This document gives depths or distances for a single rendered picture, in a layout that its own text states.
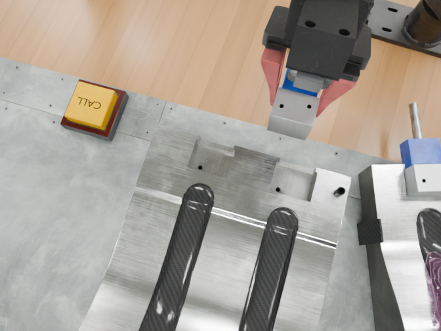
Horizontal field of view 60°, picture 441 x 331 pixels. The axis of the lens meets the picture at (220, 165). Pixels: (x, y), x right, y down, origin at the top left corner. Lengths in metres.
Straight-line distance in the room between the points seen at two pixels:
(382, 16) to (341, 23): 0.42
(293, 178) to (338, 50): 0.25
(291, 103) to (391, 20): 0.33
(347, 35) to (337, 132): 0.34
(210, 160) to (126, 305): 0.21
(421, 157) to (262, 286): 0.27
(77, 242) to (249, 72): 0.37
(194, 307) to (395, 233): 0.27
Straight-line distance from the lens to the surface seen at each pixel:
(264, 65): 0.40
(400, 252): 0.55
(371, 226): 0.56
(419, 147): 0.58
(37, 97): 0.70
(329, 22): 0.31
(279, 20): 0.41
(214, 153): 0.52
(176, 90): 0.64
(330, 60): 0.31
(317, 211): 0.49
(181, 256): 0.49
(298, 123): 0.44
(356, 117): 0.64
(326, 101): 0.43
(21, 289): 0.64
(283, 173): 0.52
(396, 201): 0.56
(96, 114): 0.60
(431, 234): 0.58
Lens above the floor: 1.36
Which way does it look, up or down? 75 degrees down
